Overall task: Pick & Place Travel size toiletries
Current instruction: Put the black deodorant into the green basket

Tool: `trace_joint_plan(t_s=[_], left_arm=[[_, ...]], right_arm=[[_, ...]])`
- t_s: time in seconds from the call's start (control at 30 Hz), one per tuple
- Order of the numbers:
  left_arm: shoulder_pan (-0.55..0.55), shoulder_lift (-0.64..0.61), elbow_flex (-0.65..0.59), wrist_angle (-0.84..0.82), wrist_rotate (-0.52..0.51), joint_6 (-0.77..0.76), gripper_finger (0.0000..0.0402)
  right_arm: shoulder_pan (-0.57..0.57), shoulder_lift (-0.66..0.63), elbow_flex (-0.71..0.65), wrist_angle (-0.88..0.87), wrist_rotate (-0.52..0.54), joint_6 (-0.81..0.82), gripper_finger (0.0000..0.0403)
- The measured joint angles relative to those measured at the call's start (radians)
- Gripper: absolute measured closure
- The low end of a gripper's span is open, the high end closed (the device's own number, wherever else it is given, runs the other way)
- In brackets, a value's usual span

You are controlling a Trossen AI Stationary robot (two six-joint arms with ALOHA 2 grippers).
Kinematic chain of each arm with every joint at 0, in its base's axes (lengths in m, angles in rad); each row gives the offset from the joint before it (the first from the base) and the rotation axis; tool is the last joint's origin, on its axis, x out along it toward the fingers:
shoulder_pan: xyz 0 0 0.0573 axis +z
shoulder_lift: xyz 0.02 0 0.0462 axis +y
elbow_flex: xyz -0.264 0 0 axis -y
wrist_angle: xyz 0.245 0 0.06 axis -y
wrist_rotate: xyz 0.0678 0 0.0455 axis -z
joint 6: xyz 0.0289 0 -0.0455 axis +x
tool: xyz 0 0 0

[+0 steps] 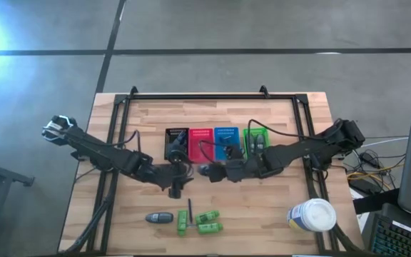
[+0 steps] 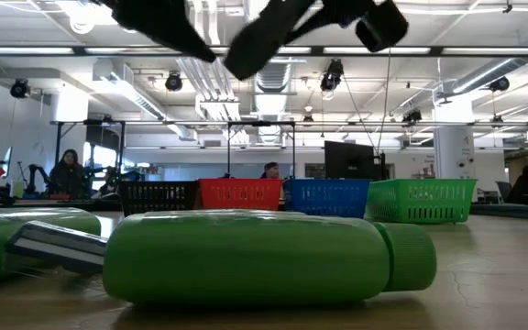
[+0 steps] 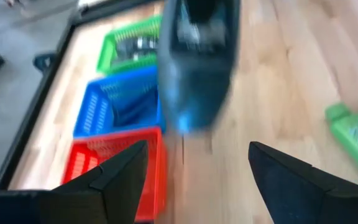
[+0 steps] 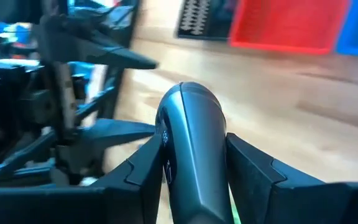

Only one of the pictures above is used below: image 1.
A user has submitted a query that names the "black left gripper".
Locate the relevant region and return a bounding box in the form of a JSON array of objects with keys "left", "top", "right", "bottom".
[{"left": 161, "top": 149, "right": 195, "bottom": 199}]

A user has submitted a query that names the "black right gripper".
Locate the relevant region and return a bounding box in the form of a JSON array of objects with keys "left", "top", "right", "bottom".
[{"left": 198, "top": 145, "right": 265, "bottom": 183}]

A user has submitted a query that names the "small green bottle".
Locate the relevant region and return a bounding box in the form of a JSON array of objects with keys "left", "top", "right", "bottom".
[
  {"left": 197, "top": 222, "right": 224, "bottom": 236},
  {"left": 195, "top": 209, "right": 221, "bottom": 225},
  {"left": 176, "top": 209, "right": 189, "bottom": 237}
]

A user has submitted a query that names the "blue plastic basket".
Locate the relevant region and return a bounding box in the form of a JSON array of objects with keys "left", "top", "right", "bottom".
[{"left": 213, "top": 126, "right": 242, "bottom": 161}]

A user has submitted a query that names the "red plastic basket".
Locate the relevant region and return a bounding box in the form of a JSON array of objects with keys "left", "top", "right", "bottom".
[{"left": 188, "top": 128, "right": 215, "bottom": 164}]

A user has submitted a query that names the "black plastic basket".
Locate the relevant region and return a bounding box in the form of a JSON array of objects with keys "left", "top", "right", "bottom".
[{"left": 164, "top": 127, "right": 191, "bottom": 161}]

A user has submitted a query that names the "green plastic basket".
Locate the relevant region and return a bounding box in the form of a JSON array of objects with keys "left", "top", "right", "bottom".
[{"left": 243, "top": 127, "right": 271, "bottom": 158}]

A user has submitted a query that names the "white-lidded wipes canister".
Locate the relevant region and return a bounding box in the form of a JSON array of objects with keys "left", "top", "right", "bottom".
[{"left": 286, "top": 198, "right": 338, "bottom": 233}]

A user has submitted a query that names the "black power brick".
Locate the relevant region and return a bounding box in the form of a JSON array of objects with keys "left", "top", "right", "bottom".
[{"left": 347, "top": 178, "right": 374, "bottom": 196}]

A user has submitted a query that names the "black power adapter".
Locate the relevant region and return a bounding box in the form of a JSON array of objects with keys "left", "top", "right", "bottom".
[{"left": 358, "top": 151, "right": 380, "bottom": 167}]

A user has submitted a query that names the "backlit black keyboard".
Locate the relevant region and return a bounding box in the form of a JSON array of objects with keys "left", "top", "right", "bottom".
[{"left": 367, "top": 203, "right": 411, "bottom": 257}]

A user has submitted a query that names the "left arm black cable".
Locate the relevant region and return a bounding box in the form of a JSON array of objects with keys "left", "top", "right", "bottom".
[{"left": 108, "top": 129, "right": 142, "bottom": 153}]

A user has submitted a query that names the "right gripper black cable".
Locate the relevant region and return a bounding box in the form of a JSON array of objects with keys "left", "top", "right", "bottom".
[{"left": 246, "top": 119, "right": 320, "bottom": 143}]

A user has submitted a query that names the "black metal table frame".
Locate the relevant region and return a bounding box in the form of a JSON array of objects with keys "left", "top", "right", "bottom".
[{"left": 61, "top": 85, "right": 365, "bottom": 256}]

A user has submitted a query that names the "black base cable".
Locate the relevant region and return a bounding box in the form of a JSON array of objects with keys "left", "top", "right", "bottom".
[{"left": 73, "top": 166, "right": 98, "bottom": 185}]

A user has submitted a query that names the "yellow cable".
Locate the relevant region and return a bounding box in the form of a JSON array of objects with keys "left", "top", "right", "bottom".
[{"left": 346, "top": 163, "right": 405, "bottom": 183}]

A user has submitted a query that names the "white cable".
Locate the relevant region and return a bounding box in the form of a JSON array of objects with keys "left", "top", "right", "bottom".
[{"left": 351, "top": 137, "right": 410, "bottom": 151}]

